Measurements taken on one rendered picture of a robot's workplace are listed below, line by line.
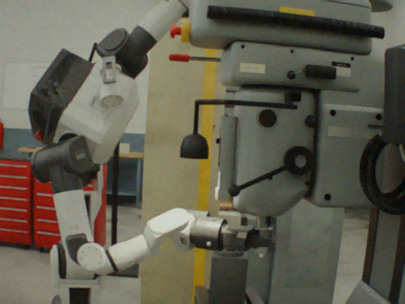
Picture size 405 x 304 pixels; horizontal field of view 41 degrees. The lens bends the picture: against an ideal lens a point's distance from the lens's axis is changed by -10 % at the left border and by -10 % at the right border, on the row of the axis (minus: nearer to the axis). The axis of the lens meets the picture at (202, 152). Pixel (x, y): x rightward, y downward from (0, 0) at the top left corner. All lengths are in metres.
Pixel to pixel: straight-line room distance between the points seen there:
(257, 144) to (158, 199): 1.87
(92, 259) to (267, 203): 0.48
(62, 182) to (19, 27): 9.43
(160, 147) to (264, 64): 1.88
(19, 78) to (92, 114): 9.16
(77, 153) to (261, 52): 0.56
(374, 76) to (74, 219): 0.87
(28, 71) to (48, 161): 9.20
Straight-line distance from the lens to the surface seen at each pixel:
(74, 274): 2.04
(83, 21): 10.70
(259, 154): 1.41
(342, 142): 1.44
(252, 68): 1.38
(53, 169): 1.59
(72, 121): 1.65
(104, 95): 1.58
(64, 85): 1.70
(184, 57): 1.58
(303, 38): 1.41
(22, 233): 6.36
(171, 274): 3.32
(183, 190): 3.23
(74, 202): 1.57
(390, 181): 1.65
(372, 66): 1.48
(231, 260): 1.92
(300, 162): 1.39
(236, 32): 1.38
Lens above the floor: 1.54
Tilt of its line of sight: 3 degrees down
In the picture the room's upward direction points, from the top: 3 degrees clockwise
